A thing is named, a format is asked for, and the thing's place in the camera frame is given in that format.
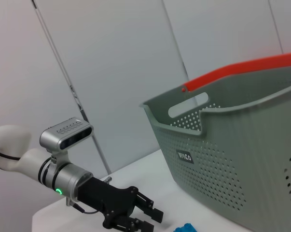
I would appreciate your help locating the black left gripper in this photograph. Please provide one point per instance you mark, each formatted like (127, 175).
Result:
(106, 200)

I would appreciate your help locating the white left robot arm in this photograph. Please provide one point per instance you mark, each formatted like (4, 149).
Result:
(7, 145)

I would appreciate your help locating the grey perforated plastic storage bin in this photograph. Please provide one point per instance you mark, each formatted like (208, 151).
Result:
(232, 157)

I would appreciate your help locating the blue square toy plate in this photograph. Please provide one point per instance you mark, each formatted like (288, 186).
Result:
(186, 228)

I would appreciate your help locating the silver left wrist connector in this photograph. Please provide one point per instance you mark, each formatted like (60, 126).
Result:
(108, 180)

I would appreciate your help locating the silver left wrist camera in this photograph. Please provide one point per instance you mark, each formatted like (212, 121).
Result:
(65, 135)

